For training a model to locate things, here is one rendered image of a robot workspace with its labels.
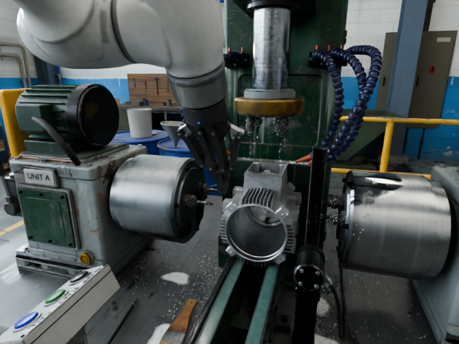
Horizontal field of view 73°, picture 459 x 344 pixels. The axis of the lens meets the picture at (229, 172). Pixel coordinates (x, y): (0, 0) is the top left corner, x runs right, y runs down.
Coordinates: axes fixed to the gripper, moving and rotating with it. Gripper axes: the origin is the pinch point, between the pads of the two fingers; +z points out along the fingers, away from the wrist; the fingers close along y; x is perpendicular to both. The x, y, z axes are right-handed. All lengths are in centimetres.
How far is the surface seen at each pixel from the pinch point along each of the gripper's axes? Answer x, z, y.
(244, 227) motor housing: -6.7, 28.9, -0.6
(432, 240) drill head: 0.3, 13.0, -43.2
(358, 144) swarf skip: -327, 276, -77
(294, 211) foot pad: -4.7, 15.5, -15.0
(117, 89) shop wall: -443, 264, 389
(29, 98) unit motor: -18, -6, 62
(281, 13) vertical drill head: -33.4, -20.2, -8.7
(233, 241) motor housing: 1.7, 23.1, 0.1
